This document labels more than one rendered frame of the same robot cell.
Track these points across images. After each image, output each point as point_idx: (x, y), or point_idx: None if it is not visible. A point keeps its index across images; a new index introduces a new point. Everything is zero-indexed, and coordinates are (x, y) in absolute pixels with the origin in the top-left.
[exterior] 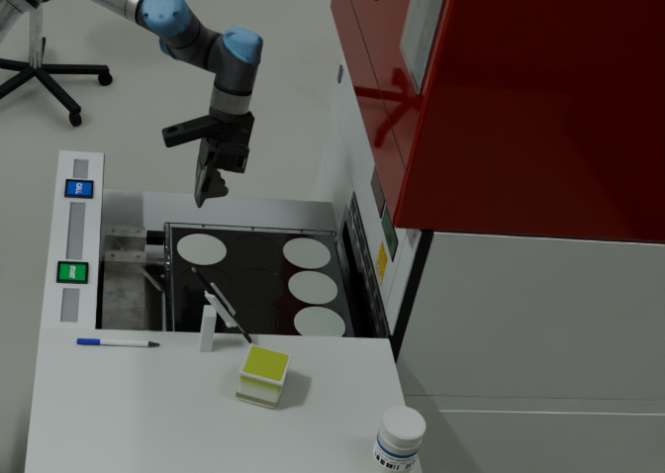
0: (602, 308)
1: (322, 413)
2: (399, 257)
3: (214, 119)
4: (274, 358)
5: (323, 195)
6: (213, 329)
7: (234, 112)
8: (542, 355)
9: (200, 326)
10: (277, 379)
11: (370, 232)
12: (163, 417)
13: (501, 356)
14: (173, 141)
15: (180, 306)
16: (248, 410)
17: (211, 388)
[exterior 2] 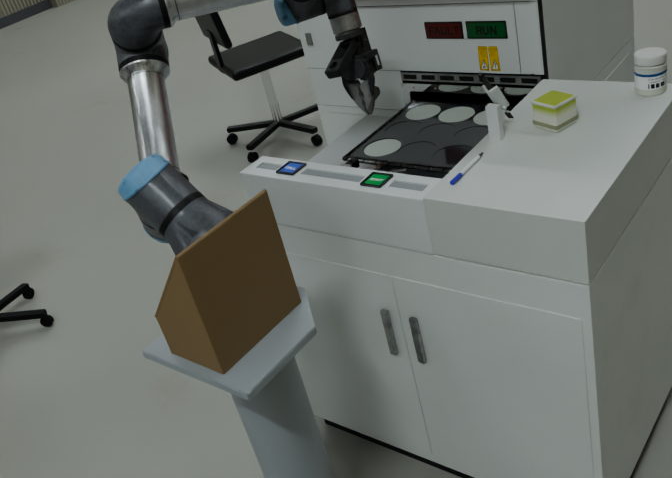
0: None
1: (592, 107)
2: (515, 26)
3: (348, 42)
4: (551, 94)
5: (346, 127)
6: (501, 115)
7: (359, 24)
8: (588, 44)
9: (455, 158)
10: (572, 95)
11: (452, 62)
12: (553, 160)
13: (578, 57)
14: (343, 69)
15: (430, 162)
16: (570, 130)
17: (539, 141)
